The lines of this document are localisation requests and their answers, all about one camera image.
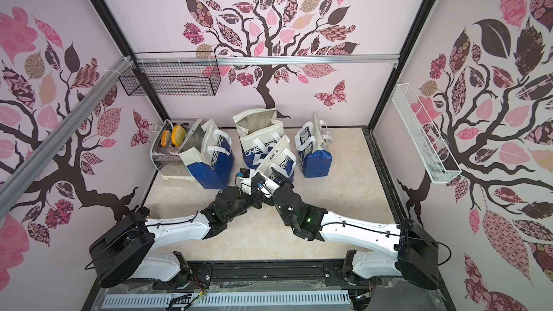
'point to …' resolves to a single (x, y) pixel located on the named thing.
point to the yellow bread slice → (178, 135)
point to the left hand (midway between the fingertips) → (270, 190)
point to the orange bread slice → (165, 138)
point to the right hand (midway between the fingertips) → (269, 174)
